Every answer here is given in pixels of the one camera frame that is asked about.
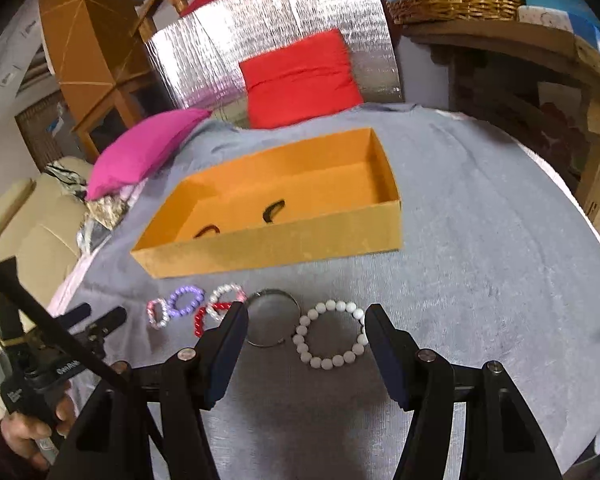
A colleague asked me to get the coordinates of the purple bead bracelet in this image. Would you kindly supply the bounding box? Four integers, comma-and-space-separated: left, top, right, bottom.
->
165, 284, 207, 320

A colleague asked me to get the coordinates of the red bead bracelet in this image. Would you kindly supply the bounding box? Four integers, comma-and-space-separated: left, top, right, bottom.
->
194, 301, 234, 339

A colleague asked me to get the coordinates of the pink white bead bracelet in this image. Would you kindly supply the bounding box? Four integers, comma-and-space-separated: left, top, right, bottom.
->
204, 282, 248, 323

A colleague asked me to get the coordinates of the dark red bangle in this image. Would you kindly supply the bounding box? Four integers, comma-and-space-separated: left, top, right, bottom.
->
193, 224, 221, 240

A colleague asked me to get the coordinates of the bronze metal bangle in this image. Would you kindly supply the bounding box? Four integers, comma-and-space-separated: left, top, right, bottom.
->
245, 288, 301, 349

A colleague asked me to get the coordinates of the white pearl bead bracelet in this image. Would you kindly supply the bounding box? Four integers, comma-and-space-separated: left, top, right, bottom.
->
292, 299, 371, 371

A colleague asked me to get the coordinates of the black hair clip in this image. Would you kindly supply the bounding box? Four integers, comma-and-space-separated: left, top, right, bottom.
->
262, 200, 286, 223

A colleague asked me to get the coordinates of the left hand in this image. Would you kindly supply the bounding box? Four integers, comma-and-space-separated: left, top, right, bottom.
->
0, 382, 76, 471

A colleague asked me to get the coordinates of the beige sofa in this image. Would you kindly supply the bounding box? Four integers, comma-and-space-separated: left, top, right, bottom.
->
0, 170, 86, 419

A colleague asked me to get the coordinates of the patterned gold fabric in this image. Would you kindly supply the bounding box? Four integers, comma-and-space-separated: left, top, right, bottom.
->
85, 195, 129, 230

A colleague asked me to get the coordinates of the pink bed sheet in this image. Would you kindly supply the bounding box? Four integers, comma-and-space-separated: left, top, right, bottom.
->
47, 180, 147, 318

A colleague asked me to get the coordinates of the magenta pillow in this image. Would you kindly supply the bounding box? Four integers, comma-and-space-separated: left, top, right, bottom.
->
86, 108, 211, 200

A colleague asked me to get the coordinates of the grey blanket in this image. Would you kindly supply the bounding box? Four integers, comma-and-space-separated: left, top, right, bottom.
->
73, 105, 600, 479

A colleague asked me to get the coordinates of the orange cardboard box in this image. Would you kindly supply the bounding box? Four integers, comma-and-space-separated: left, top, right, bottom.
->
131, 128, 402, 278

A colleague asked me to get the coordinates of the silver insulation foil sheet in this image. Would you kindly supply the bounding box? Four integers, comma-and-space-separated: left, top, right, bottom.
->
146, 0, 402, 110

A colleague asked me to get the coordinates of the wooden side table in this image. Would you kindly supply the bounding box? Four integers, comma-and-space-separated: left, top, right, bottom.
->
38, 0, 188, 162

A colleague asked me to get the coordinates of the red cushion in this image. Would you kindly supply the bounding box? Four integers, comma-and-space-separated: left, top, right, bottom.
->
239, 29, 364, 129

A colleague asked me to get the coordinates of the wooden shelf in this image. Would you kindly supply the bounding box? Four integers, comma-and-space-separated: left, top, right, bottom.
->
401, 21, 600, 230

